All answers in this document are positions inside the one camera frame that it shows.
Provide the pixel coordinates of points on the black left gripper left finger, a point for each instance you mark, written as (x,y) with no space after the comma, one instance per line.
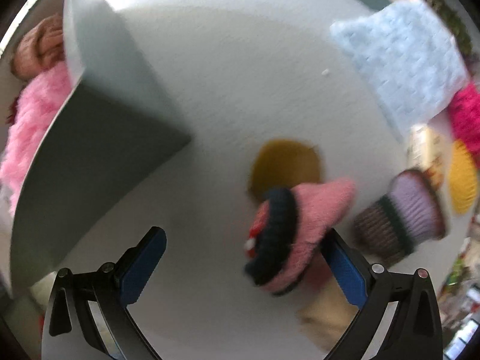
(138,263)

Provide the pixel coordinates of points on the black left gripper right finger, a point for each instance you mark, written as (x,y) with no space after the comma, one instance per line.
(349,267)

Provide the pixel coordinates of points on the pink black knitted sock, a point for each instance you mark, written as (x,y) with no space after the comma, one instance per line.
(288,228)

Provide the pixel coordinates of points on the yellow printed tissue pack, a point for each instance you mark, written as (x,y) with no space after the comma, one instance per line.
(427,151)

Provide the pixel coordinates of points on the red fabric rose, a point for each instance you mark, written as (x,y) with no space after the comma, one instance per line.
(12,111)

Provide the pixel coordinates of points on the purple striped knitted sock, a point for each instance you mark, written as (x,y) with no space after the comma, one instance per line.
(409,214)

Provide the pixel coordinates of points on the mustard yellow round pad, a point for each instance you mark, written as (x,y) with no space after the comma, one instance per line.
(284,163)

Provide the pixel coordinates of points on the dark green storage box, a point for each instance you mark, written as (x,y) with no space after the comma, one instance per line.
(116,127)

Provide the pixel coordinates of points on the fluffy pink plush fabric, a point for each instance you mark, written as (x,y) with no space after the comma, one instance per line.
(37,105)

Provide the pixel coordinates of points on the magenta fuzzy pompom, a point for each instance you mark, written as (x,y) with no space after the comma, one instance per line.
(464,116)

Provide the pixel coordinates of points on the light blue textured cloth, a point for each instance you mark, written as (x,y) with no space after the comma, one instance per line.
(408,57)

